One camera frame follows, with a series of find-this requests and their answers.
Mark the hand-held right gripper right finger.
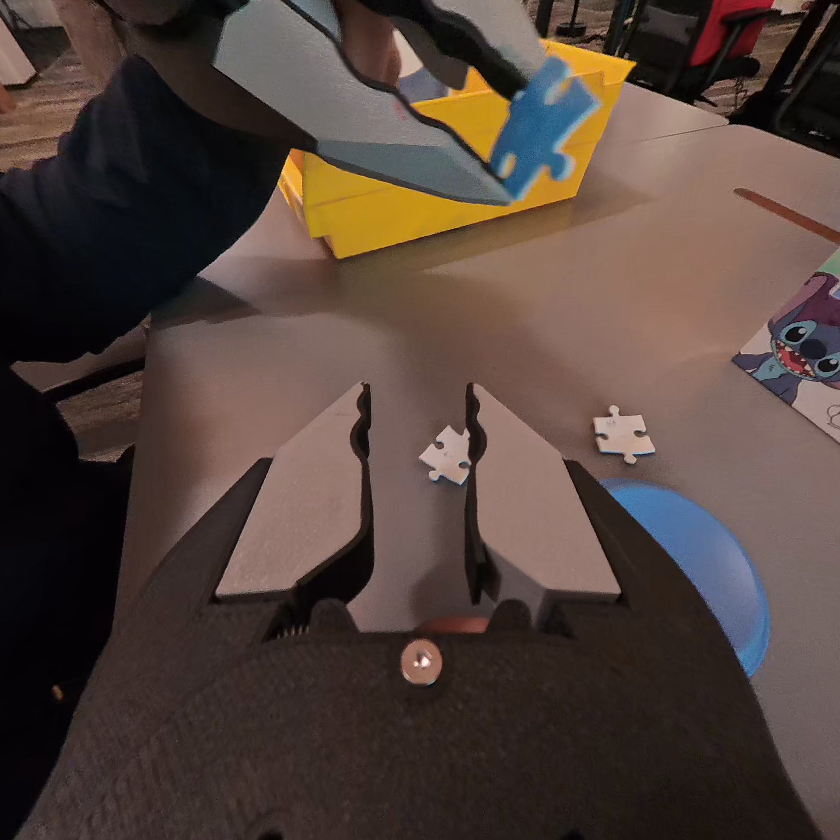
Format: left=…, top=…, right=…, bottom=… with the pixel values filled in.
left=464, top=382, right=622, bottom=624

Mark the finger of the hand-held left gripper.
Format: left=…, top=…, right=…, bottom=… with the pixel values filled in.
left=213, top=0, right=514, bottom=206
left=354, top=0, right=551, bottom=101

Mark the blue round puzzle stand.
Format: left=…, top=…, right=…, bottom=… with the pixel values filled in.
left=594, top=477, right=770, bottom=678

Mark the tall puzzle box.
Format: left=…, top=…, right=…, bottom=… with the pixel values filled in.
left=731, top=246, right=840, bottom=446

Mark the white sheet with blue shape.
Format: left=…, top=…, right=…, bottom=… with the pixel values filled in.
left=392, top=51, right=475, bottom=102

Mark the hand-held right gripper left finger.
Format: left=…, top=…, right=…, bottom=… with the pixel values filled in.
left=215, top=382, right=376, bottom=606

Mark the red and black office chair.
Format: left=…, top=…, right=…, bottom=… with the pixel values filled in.
left=609, top=0, right=783, bottom=107

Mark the person's left forearm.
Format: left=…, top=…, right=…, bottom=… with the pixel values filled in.
left=0, top=56, right=317, bottom=370

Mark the brown strip on table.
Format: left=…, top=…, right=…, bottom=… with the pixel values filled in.
left=732, top=186, right=840, bottom=245

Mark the person's left hand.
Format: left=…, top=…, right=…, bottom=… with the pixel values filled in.
left=338, top=10, right=403, bottom=91

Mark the blue puzzle piece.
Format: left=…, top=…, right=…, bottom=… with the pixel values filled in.
left=488, top=55, right=602, bottom=202

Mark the yellow plastic bin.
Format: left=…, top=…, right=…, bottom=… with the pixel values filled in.
left=278, top=38, right=637, bottom=261

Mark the white puzzle piece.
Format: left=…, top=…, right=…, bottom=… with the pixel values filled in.
left=418, top=424, right=475, bottom=487
left=592, top=404, right=656, bottom=466

